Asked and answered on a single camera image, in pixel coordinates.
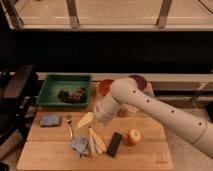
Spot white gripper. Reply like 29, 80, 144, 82
76, 100, 118, 129

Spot blue grey towel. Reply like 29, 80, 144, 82
71, 137, 90, 157

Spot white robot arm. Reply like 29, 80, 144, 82
77, 75, 213, 159

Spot dark grapes bunch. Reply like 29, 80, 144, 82
57, 88, 85, 104

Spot wooden tongs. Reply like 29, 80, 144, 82
89, 127, 107, 155

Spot red bowl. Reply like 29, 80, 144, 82
98, 79, 113, 97

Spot black rectangular remote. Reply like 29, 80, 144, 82
107, 132, 122, 157

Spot green plastic tray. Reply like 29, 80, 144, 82
36, 74, 92, 108

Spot blue sponge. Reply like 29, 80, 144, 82
40, 115, 61, 127

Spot red yellow apple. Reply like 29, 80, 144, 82
127, 129, 142, 145

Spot purple bowl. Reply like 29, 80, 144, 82
131, 75, 147, 91

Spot light blue cup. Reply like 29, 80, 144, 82
145, 92, 154, 97

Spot black chair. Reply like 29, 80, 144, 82
0, 64, 40, 161

